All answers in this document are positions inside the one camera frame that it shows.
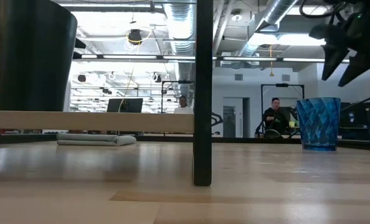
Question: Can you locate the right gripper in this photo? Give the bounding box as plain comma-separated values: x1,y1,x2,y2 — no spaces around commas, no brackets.
308,23,370,87

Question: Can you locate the black cup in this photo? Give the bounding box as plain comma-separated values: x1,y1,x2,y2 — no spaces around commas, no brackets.
0,0,78,112

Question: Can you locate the black shelf upright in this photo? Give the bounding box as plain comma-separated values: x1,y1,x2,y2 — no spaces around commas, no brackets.
193,0,214,187

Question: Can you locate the wooden shelf board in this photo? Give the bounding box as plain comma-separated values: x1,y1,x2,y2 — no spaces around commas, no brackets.
0,111,195,134

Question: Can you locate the black display cart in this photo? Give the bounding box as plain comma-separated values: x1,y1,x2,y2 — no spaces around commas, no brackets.
339,101,370,141

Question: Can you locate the blue faceted plastic cup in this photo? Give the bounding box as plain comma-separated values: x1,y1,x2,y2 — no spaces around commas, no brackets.
296,97,341,152

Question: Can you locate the person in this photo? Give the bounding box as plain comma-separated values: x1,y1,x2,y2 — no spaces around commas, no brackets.
262,97,293,138
174,95,194,114

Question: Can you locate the black desk monitor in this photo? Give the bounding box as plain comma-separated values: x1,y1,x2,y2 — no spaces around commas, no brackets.
107,98,144,113

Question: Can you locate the grey folded cloth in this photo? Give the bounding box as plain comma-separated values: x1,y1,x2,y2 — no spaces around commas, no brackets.
56,133,137,147

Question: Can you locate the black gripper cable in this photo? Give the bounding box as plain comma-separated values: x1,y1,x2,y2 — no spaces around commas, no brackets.
298,0,332,19

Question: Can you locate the black camera gantry frame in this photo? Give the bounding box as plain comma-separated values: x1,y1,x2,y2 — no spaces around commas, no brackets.
260,83,305,138
161,80,194,113

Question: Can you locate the silver ventilation duct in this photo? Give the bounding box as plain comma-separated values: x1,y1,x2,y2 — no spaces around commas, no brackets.
163,0,198,106

